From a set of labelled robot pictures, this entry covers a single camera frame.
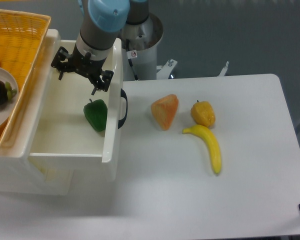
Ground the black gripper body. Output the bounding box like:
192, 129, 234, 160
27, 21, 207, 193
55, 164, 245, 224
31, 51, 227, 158
70, 44, 107, 81

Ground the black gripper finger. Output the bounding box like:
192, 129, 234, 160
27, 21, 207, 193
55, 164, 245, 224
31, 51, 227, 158
50, 46, 74, 81
90, 69, 114, 95

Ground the green bell pepper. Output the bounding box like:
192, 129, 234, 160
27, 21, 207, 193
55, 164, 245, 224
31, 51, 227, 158
83, 99, 108, 132

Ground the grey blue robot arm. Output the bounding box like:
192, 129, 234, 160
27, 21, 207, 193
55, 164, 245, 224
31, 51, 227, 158
51, 0, 149, 93

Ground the open upper white drawer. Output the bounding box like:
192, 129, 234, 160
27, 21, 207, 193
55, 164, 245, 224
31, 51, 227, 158
30, 38, 123, 181

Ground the yellow bell pepper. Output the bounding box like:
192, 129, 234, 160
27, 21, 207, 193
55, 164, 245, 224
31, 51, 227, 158
190, 101, 216, 128

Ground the yellow woven basket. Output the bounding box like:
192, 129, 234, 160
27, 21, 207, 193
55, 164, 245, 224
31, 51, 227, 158
0, 9, 51, 149

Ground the orange bread wedge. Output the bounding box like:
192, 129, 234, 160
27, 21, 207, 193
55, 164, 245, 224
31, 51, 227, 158
150, 94, 179, 131

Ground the dark purple mangosteen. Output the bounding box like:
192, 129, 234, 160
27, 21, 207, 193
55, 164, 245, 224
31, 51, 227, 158
0, 80, 18, 106

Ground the white plate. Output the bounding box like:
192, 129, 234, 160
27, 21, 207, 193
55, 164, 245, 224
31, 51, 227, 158
0, 67, 19, 127

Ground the yellow banana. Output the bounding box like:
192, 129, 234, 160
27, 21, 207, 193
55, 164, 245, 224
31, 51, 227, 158
182, 124, 222, 175

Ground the black drawer handle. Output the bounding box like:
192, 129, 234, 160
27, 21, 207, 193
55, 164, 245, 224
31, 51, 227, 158
118, 88, 128, 129

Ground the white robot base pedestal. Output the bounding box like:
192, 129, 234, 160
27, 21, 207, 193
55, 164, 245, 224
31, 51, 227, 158
119, 13, 178, 81

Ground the white metal bracket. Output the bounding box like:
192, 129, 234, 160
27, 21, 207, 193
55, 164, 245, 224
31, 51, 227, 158
218, 61, 230, 77

